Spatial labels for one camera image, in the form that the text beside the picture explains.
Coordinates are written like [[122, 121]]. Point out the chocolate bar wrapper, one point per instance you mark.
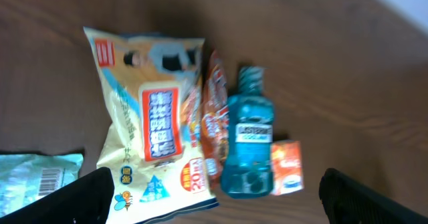
[[215, 120]]

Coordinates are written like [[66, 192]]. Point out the cream snack bag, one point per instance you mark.
[[152, 88]]

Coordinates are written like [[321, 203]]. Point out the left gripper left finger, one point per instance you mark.
[[86, 200]]

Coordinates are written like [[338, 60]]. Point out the teal wet wipes pack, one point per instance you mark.
[[26, 178]]

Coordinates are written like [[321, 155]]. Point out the small orange box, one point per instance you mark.
[[287, 167]]

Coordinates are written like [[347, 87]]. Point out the blue Listerine mouthwash bottle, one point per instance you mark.
[[247, 173]]

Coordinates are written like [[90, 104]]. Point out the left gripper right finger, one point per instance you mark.
[[345, 201]]

